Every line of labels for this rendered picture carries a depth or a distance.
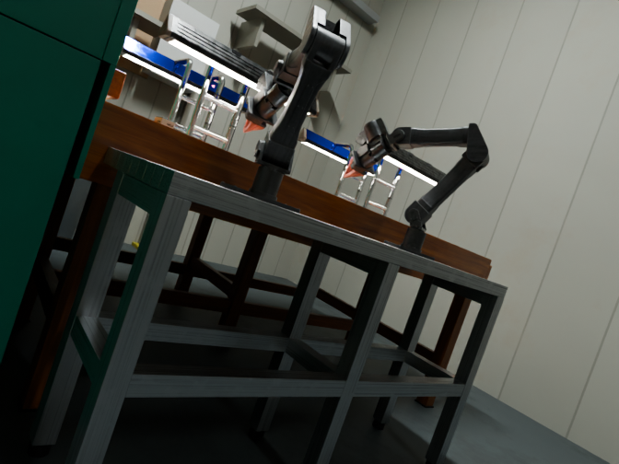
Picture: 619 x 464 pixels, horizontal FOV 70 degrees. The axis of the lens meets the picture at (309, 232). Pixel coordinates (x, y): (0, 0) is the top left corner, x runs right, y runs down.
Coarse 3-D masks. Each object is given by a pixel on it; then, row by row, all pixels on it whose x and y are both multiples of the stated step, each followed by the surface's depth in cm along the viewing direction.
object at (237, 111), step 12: (204, 84) 162; (204, 96) 163; (240, 96) 171; (228, 108) 169; (240, 108) 172; (192, 120) 162; (192, 132) 163; (204, 132) 166; (228, 132) 172; (228, 144) 173
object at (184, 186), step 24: (120, 168) 93; (144, 168) 82; (168, 168) 74; (168, 192) 72; (192, 192) 74; (216, 192) 77; (264, 216) 84; (288, 216) 87; (336, 240) 96; (360, 240) 101; (408, 264) 113; (432, 264) 119; (480, 288) 138; (504, 288) 147
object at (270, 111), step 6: (246, 102) 127; (252, 102) 128; (264, 102) 125; (270, 102) 124; (252, 108) 127; (258, 108) 126; (264, 108) 125; (270, 108) 125; (276, 108) 125; (252, 114) 125; (258, 114) 127; (264, 114) 127; (270, 114) 127; (264, 120) 128; (270, 120) 130; (276, 120) 132
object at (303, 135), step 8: (304, 128) 239; (304, 136) 237; (312, 136) 241; (320, 136) 246; (312, 144) 241; (320, 144) 244; (328, 144) 249; (328, 152) 248; (336, 152) 252; (344, 152) 257; (344, 160) 257
